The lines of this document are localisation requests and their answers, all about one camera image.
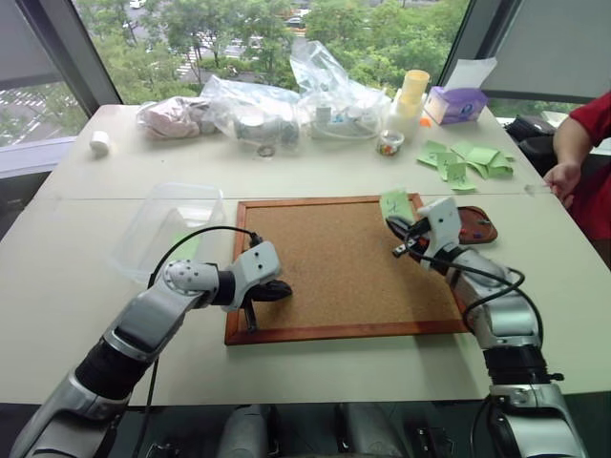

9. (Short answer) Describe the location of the black bag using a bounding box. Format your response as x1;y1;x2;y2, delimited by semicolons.
502;114;560;176

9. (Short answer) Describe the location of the plastic bag with grey rolls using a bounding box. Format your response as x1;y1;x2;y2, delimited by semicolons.
199;74;303;156

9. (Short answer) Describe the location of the person in red shirt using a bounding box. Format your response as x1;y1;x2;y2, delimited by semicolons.
567;89;611;271

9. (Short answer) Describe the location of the cork board with wooden frame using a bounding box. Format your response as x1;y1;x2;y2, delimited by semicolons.
223;192;473;347

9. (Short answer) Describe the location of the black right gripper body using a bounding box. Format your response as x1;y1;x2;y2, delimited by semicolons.
401;218;434;262

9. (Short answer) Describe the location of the person's bare hand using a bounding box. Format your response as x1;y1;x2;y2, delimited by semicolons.
542;160;582;207

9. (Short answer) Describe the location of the small cup of pushpins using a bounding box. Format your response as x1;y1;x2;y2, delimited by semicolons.
376;129;406;157

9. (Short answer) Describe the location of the white tissue sheet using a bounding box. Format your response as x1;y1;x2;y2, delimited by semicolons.
441;56;498;93

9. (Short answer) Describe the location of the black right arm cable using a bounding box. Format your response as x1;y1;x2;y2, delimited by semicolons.
418;255;545;335

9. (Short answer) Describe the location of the clear bag with white items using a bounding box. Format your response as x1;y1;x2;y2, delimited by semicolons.
289;39;393;143

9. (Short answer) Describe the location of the brown leather tray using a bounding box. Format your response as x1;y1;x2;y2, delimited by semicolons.
456;205;499;248

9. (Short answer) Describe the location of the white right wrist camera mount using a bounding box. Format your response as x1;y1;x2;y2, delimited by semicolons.
416;196;465;262

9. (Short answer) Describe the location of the plastic bag with pink contents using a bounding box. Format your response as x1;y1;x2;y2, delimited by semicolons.
135;95;221;141

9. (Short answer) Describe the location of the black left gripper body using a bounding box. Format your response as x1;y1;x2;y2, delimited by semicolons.
249;281;282;303

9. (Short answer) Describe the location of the white bottle with cream cap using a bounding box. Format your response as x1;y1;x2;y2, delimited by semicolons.
380;69;432;144

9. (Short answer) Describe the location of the green sticky note with writing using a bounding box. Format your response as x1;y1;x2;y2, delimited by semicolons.
445;161;479;194
435;151;460;182
379;189;413;221
416;139;449;169

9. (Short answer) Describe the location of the clear plastic box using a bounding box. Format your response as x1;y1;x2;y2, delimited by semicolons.
111;181;228;286

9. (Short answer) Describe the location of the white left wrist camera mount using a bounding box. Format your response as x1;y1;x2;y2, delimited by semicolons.
221;240;284;314

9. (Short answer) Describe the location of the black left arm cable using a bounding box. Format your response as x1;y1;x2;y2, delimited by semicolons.
129;225;263;458

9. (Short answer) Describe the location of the purple tissue box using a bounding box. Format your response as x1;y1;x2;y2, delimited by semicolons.
423;86;490;127

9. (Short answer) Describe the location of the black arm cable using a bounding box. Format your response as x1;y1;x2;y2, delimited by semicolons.
129;225;263;458
418;255;545;335

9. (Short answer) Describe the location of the white paper roll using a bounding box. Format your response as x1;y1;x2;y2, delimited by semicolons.
89;130;113;159

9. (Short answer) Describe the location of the dark window frame post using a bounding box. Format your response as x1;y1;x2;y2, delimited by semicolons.
436;0;513;88
16;0;126;121

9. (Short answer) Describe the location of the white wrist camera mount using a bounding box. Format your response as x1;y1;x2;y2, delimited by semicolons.
221;240;284;314
416;196;465;262

